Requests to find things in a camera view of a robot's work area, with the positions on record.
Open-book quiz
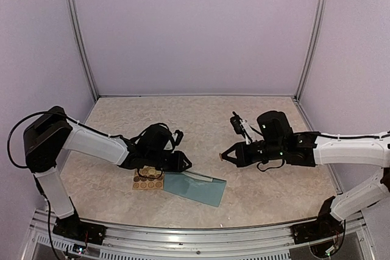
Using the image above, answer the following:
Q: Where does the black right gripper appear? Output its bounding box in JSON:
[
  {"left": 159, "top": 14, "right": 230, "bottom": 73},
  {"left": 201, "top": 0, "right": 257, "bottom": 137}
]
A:
[{"left": 222, "top": 140, "right": 285, "bottom": 167}]

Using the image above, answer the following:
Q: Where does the teal blue envelope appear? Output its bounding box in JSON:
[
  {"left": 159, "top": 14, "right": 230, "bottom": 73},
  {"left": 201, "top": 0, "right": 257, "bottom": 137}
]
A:
[{"left": 163, "top": 172, "right": 227, "bottom": 207}]

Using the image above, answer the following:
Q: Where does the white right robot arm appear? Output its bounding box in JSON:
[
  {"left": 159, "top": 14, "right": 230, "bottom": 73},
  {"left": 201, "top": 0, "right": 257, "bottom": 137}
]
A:
[{"left": 220, "top": 110, "right": 389, "bottom": 238}]

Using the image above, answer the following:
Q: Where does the aluminium frame post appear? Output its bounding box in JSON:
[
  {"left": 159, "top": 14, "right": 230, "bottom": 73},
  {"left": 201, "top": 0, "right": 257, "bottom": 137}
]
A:
[
  {"left": 66, "top": 0, "right": 100, "bottom": 102},
  {"left": 294, "top": 0, "right": 327, "bottom": 104}
]

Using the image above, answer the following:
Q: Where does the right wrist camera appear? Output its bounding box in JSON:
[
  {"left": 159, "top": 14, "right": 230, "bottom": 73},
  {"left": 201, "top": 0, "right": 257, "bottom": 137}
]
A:
[{"left": 230, "top": 111, "right": 256, "bottom": 145}]

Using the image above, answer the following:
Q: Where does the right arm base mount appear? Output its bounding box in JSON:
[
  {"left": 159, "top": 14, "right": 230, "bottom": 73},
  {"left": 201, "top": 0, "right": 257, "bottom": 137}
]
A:
[{"left": 291, "top": 196, "right": 345, "bottom": 244}]

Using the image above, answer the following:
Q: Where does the round sticker seal sheet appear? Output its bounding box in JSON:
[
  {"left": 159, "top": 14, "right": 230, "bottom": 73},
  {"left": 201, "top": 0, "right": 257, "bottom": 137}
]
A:
[{"left": 132, "top": 167, "right": 165, "bottom": 191}]

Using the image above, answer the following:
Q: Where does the left aluminium frame post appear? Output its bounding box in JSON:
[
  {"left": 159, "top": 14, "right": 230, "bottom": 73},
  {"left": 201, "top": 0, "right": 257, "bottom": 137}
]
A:
[{"left": 66, "top": 0, "right": 100, "bottom": 102}]

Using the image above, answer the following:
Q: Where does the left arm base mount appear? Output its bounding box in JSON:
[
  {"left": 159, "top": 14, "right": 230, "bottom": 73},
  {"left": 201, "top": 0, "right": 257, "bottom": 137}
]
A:
[{"left": 53, "top": 210, "right": 107, "bottom": 245}]

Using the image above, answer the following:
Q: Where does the aluminium front rail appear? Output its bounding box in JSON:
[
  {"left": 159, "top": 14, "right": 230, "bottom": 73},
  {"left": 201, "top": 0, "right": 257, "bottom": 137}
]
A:
[{"left": 29, "top": 208, "right": 366, "bottom": 260}]

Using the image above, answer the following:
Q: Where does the right aluminium frame post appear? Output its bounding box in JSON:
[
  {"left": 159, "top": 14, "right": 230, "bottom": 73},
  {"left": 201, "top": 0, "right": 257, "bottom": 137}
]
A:
[{"left": 294, "top": 0, "right": 327, "bottom": 104}]

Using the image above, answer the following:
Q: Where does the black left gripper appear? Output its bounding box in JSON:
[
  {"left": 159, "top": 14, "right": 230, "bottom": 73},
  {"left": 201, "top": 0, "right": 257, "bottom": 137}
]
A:
[{"left": 147, "top": 150, "right": 193, "bottom": 173}]

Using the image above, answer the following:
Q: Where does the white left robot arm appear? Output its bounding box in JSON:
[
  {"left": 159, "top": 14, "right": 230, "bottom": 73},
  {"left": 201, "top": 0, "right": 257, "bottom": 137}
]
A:
[{"left": 6, "top": 106, "right": 193, "bottom": 239}]

